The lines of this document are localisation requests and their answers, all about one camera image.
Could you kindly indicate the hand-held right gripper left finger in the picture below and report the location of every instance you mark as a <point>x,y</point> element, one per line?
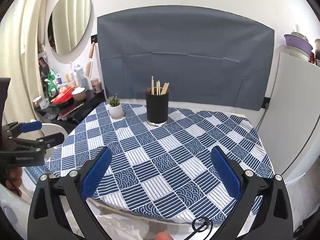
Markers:
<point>96,172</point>

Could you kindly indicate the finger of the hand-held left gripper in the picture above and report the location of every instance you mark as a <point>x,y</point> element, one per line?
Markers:
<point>31,126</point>
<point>52,138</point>

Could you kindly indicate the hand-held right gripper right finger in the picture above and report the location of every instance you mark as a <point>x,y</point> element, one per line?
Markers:
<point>226,175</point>

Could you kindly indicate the black cylindrical utensil holder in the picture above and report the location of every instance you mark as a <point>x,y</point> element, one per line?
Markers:
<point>157,110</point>

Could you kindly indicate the group of wooden chopsticks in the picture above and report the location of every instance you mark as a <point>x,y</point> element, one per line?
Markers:
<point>165,88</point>

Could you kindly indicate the person's left hand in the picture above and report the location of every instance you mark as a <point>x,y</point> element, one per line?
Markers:
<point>13,177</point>

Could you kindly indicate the person's right hand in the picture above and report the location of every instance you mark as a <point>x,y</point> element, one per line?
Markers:
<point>163,236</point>

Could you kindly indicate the white chair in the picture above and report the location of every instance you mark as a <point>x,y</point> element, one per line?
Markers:
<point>53,128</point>

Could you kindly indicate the white mug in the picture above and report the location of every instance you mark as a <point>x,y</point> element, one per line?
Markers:
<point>37,101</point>

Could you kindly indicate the red notebook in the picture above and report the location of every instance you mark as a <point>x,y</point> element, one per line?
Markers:
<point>70,109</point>

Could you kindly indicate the red bowl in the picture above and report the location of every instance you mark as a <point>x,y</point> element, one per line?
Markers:
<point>62,98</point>

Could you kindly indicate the black side table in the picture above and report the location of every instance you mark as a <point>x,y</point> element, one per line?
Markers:
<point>85,105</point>

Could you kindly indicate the green snack packet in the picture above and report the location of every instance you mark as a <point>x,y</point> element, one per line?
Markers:
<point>51,82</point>

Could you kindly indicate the beige bowl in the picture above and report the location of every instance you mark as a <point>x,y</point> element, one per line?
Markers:
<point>78,95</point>

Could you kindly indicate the blue patterned tablecloth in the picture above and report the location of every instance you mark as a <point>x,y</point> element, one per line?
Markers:
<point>175,155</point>

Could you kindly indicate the white plastic bag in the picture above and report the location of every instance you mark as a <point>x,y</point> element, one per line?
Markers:
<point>120,226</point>

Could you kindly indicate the portrait photo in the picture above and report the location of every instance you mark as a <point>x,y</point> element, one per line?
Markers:
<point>43,66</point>

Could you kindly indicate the round wooden coaster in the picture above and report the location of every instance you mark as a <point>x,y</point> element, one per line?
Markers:
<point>122,115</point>

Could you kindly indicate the potted cactus white pot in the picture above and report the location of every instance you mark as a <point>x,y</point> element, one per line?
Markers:
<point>116,110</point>

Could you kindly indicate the pink candle jar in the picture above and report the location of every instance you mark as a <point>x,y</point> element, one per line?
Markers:
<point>96,86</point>

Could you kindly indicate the grey spray can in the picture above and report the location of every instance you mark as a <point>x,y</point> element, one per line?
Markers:
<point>79,75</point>

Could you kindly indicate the wooden hairbrush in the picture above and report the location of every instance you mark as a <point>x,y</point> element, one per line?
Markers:
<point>88,68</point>

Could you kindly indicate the cream curtain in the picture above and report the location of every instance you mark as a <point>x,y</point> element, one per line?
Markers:
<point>22,42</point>

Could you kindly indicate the white cabinet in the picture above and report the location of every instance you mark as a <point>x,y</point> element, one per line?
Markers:
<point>292,110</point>

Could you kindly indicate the dark red cloth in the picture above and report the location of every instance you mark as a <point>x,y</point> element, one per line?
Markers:
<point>306,226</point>

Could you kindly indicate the grey backdrop cloth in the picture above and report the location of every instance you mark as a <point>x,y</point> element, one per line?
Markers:
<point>187,55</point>

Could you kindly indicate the white bowl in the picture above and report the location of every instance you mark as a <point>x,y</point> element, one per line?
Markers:
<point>298,54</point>

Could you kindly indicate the black wall outlet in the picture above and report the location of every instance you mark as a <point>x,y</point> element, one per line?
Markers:
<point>94,39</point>

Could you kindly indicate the oval wall mirror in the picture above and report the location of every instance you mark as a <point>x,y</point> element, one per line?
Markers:
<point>70,20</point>

